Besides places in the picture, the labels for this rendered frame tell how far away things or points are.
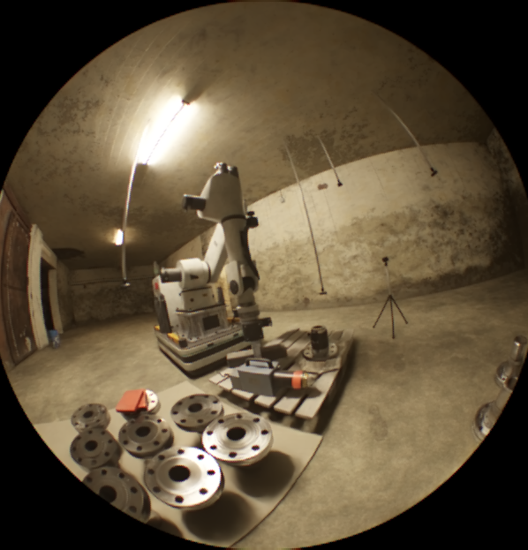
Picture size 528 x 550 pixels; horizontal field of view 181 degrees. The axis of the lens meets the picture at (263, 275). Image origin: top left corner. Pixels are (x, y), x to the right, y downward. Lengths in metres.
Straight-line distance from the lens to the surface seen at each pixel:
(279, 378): 0.94
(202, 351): 1.63
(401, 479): 0.87
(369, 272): 3.42
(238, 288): 1.11
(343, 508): 0.81
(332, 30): 2.39
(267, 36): 2.21
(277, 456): 0.90
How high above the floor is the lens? 0.79
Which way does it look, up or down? 2 degrees up
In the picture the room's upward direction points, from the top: 10 degrees counter-clockwise
